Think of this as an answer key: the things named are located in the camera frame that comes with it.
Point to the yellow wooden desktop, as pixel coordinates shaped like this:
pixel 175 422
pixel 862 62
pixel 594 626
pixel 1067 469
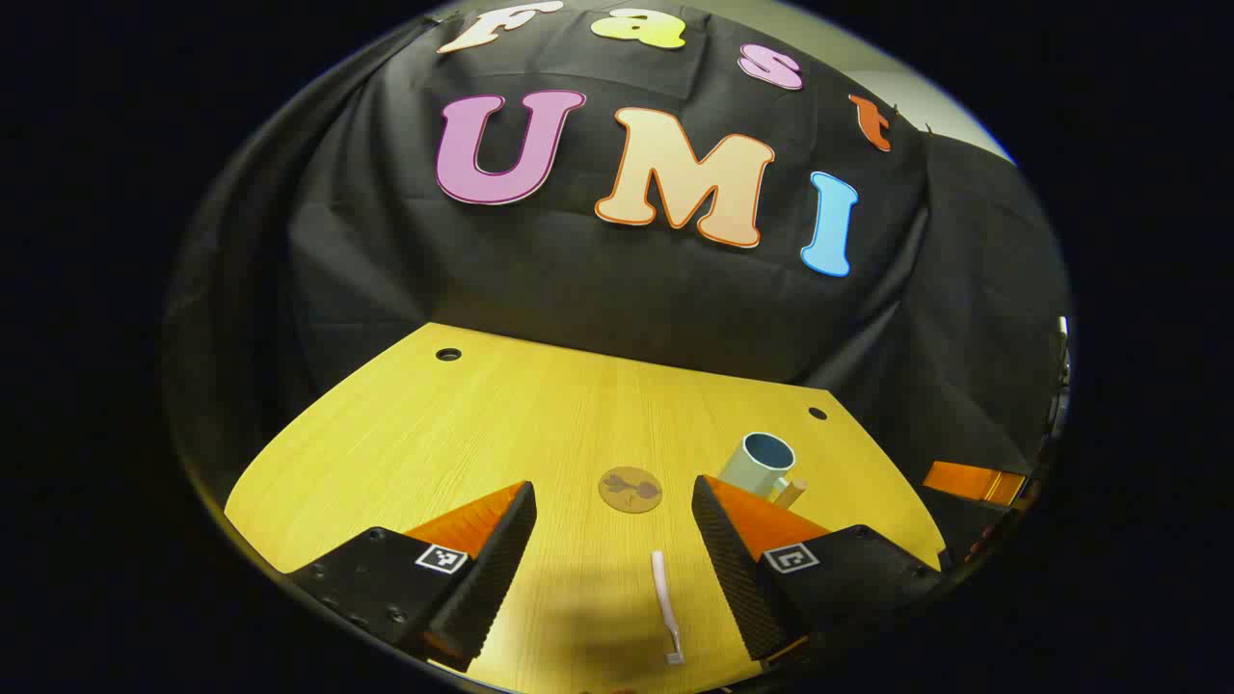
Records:
pixel 540 424

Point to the pale green cup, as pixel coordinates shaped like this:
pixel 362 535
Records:
pixel 747 467

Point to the black backdrop cloth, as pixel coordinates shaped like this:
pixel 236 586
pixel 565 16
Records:
pixel 578 280

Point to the round wooden coaster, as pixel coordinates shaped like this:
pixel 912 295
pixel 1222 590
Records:
pixel 630 490

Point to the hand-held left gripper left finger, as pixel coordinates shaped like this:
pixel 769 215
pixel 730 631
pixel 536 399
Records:
pixel 492 569

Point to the tan wooden cylinder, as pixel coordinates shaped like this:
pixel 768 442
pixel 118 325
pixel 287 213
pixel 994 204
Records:
pixel 793 493

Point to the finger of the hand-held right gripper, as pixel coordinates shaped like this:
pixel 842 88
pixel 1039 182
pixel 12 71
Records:
pixel 964 479

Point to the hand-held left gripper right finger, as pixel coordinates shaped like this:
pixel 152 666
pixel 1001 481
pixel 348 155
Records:
pixel 737 569

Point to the pale pink toothbrush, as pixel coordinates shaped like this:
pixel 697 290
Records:
pixel 660 588

